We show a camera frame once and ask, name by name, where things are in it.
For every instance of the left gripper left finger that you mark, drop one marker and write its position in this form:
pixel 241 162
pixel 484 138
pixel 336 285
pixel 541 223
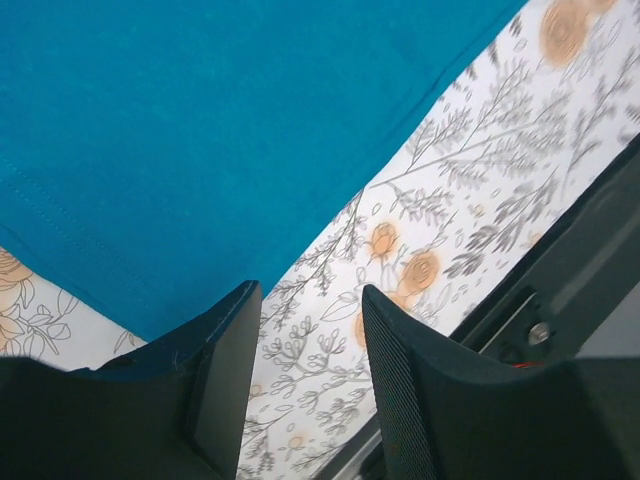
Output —
pixel 172 409

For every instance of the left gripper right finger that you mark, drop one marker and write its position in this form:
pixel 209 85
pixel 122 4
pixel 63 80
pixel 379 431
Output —
pixel 447 412

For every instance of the teal blue t-shirt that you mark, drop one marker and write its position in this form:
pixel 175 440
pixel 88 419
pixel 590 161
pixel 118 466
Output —
pixel 156 154

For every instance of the floral patterned table mat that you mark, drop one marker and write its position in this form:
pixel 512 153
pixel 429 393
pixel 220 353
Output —
pixel 504 151

